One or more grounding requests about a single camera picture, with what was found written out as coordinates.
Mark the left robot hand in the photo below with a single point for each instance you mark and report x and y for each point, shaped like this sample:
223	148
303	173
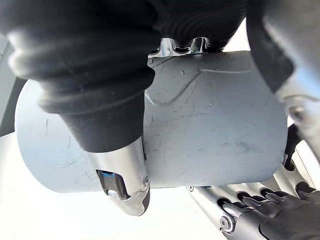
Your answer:
287	217

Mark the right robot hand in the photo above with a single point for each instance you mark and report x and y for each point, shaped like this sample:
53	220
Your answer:
82	62

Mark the dark grey panel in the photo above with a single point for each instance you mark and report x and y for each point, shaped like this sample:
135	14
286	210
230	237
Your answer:
7	100

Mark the silver robot leg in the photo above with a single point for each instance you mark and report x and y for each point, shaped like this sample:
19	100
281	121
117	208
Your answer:
212	125

